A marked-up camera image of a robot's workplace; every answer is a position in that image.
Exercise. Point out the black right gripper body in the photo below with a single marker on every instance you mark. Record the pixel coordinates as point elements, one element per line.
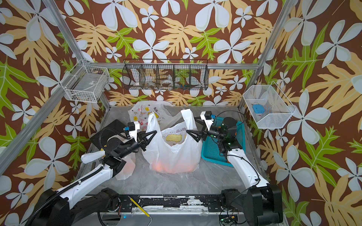
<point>215,133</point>

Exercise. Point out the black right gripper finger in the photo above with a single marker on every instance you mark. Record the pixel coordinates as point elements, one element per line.
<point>196,135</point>
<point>201,122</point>

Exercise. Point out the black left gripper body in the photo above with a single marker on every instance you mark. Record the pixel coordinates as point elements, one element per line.
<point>139,141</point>

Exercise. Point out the white printed plastic bag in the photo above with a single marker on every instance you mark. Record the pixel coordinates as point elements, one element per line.
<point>109,166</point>

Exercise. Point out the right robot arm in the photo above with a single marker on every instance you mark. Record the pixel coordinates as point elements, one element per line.
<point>260,202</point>

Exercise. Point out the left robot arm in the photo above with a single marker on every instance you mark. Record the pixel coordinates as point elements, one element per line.
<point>69,204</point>

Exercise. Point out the teal plastic basket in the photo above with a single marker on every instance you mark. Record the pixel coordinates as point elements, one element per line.
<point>231,136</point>

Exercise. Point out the black plastic tool case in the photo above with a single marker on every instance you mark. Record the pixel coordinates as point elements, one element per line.
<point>100,138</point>

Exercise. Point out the blue object in basket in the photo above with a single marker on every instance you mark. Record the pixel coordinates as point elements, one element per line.
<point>258,109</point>

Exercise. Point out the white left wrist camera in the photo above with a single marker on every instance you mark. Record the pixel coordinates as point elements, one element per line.
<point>131,130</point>

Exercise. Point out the white wire basket right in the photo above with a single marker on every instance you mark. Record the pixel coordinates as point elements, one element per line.
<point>278,107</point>

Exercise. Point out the white wire basket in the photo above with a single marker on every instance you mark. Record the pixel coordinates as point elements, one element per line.
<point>85,82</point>
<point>278,107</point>

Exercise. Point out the black wire basket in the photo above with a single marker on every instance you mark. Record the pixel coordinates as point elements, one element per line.
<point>165,77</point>

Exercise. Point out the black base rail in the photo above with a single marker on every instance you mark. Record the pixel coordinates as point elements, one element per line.
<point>173,203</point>

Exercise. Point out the aluminium frame rear bar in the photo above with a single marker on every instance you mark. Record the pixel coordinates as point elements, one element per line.
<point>212,66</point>

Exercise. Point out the white wire basket left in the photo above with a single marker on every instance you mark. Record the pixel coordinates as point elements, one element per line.
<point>85,82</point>

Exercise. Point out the aluminium frame post left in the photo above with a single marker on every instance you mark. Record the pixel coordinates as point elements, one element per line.
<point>65,30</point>

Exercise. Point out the aluminium frame post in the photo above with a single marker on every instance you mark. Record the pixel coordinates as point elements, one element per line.
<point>275,33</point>
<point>65,30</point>

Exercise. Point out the aluminium frame post right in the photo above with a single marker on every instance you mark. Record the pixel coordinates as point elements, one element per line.
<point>275,33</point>

